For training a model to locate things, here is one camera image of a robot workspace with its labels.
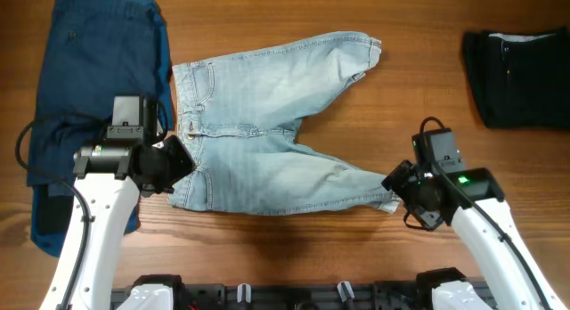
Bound light blue denim shorts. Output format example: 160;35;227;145
168;31;400;216

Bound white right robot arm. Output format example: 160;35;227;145
382;160;566;309

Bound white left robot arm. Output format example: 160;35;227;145
41;135;195;309

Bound dark blue folded garment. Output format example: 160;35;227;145
25;0;175;258

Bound black folded garment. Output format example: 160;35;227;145
462;27;569;129

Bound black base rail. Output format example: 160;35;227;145
110;267;498;310

